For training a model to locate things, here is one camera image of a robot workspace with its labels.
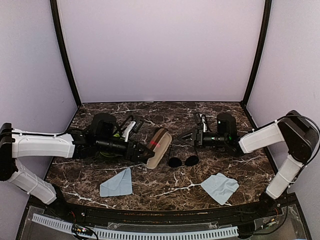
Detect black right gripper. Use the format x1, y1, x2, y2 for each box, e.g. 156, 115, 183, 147
177, 128, 228, 149

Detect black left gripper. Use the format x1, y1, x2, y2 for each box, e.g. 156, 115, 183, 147
96, 136, 155, 163

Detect plaid brown glasses case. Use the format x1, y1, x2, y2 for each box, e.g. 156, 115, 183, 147
145, 127, 172, 169

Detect black round sunglasses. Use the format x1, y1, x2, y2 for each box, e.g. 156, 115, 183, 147
167, 140, 200, 168

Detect blue cleaning cloth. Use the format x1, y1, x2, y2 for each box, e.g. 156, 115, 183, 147
99, 167, 133, 198
200, 173, 239, 205

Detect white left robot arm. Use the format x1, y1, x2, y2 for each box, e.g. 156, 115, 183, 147
0, 113, 155, 218

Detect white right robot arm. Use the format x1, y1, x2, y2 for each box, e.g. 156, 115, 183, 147
177, 110, 320, 217

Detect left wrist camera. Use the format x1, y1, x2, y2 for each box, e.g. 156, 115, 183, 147
121, 117, 144, 142

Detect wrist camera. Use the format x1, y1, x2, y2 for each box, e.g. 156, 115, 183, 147
121, 117, 144, 142
193, 112, 209, 133

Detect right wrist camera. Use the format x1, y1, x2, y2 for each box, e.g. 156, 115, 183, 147
193, 112, 209, 133

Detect white slotted cable duct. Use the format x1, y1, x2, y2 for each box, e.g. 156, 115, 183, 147
31, 213, 239, 240

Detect black corner frame post right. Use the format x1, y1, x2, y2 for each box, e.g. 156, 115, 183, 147
242, 0, 273, 106

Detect black corner frame post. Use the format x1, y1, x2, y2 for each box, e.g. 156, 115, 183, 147
242, 0, 273, 106
49, 0, 82, 107

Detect black corner frame post left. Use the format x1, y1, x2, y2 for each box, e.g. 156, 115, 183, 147
49, 0, 82, 107

